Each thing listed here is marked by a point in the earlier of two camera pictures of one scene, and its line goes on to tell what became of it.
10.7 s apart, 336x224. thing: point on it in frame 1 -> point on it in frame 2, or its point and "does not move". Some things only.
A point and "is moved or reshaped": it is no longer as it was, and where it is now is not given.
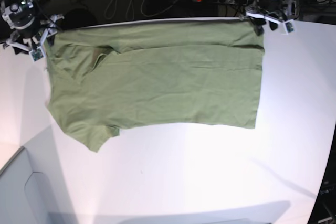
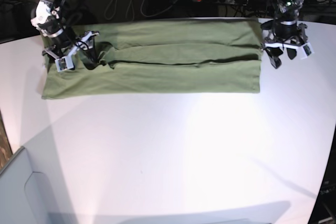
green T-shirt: (103, 80) is moved or reshaped
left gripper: (30, 31) -> (65, 47)
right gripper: (270, 8) -> (288, 35)
